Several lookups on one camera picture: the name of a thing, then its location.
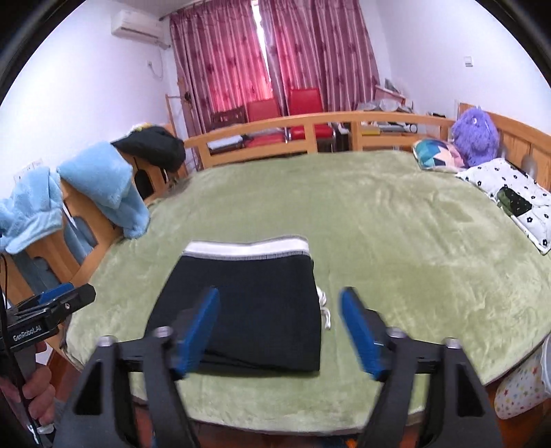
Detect green bed blanket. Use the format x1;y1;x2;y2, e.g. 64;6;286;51
63;150;551;436

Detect wooden footboard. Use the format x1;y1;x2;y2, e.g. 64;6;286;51
0;124;191;354

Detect wooden bed side rail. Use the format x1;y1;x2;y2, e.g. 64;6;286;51
184;111;454;169

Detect red chair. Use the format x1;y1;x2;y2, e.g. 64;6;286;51
288;88;335;145
245;97;289;147

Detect teal patterned cushion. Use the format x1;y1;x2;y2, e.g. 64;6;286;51
412;138;465;173

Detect maroon patterned curtain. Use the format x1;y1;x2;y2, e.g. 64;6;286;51
168;1;380;135

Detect wooden headboard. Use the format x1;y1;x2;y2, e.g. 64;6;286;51
457;104;550;190

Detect left hand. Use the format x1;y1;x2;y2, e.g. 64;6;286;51
1;342;56;427

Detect black pants white waistband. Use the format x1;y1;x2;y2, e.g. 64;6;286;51
146;236;331;376

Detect white black-dotted pillow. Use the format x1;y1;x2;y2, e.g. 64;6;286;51
456;158;551;255

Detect black garment on footboard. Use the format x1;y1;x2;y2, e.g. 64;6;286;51
111;126;186;173

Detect star patterned white fabric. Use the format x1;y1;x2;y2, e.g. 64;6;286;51
494;337;551;420

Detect white air conditioner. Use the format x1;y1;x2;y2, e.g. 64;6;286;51
111;9;169;50

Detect light blue fleece garment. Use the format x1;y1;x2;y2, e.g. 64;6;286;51
57;142;150;239

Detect purple plush toy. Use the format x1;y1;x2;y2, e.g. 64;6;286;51
451;107;500;168

